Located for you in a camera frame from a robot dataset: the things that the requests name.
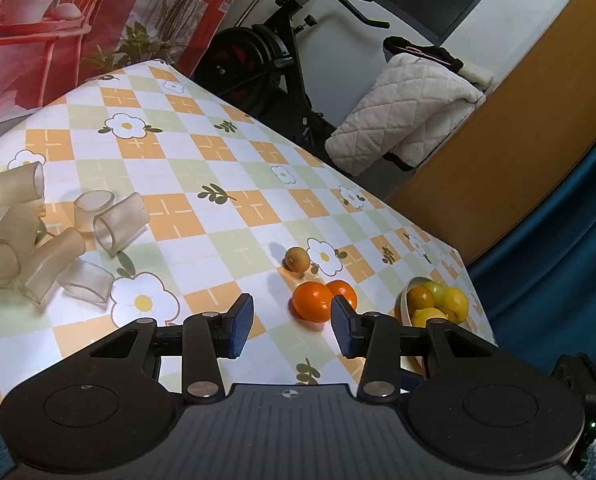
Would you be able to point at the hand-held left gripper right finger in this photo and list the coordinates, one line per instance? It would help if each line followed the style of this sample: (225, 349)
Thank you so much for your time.
(343, 327)

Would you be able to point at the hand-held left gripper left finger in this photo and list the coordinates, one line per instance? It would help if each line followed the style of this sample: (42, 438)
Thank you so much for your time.
(240, 325)

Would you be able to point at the large bright orange mandarin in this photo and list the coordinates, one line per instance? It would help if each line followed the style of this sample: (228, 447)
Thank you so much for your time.
(312, 301)

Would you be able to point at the beige round plate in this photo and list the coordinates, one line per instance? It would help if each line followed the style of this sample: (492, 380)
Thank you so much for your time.
(404, 305)

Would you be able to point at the greenish orange citrus fruit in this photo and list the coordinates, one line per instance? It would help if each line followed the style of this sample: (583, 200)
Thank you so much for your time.
(420, 297)

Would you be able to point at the yellow lemon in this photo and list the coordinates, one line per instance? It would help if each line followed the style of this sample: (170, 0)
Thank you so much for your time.
(455, 302)
(428, 316)

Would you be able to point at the green round citrus fruit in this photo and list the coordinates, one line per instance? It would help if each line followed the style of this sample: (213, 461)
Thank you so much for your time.
(435, 290)

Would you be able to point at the small bright orange mandarin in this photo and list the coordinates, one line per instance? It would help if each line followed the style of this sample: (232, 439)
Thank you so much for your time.
(345, 290)

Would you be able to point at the small brown round fruit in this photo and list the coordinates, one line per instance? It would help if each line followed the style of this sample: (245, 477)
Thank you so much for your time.
(297, 259)

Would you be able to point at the teal curtain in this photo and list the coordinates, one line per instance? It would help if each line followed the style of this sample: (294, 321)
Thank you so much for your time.
(553, 285)

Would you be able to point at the checkered floral tablecloth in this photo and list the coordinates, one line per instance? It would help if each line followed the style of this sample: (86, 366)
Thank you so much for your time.
(227, 170)

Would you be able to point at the pile of translucent cups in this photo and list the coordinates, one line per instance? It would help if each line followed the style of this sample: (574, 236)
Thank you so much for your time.
(120, 222)

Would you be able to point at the white quilted blanket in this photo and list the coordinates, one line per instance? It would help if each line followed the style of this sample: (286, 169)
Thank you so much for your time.
(403, 105)

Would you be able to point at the brown wooden board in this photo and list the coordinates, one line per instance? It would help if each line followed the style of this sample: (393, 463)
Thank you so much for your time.
(518, 135)

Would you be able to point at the black exercise bike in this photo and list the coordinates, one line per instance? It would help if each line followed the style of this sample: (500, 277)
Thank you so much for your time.
(248, 60)

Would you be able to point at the red plant-printed wall poster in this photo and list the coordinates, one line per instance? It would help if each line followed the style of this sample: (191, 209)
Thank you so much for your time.
(77, 10)

